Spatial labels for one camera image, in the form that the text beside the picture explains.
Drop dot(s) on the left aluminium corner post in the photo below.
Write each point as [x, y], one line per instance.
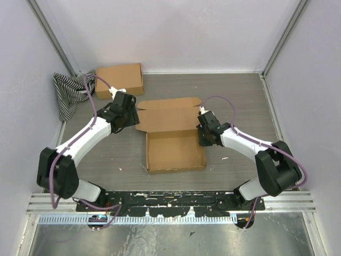
[41, 18]

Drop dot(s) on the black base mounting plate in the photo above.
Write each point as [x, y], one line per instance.
[205, 203]

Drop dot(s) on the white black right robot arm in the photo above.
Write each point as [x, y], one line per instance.
[277, 170]

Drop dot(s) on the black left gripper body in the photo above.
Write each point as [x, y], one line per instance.
[131, 117]

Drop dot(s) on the striped black white cloth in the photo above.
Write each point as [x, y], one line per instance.
[70, 90]

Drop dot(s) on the aluminium corner post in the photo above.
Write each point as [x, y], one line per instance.
[289, 28]
[41, 18]

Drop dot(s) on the brown cardboard box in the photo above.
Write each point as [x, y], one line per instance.
[172, 139]
[127, 76]

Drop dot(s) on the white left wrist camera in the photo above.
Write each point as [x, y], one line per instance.
[113, 91]

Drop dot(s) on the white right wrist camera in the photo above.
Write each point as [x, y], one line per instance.
[202, 110]

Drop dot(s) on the white slotted cable duct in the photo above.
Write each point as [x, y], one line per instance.
[75, 219]

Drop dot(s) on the right aluminium corner post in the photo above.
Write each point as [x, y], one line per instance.
[289, 28]

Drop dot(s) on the folded brown cardboard box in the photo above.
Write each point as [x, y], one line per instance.
[127, 76]

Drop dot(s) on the aluminium front frame rail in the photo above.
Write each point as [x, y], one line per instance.
[288, 201]

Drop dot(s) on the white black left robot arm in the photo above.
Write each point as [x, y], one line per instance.
[57, 168]

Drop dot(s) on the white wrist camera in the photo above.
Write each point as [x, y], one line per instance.
[202, 110]
[113, 91]

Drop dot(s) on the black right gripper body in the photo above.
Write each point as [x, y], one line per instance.
[204, 139]

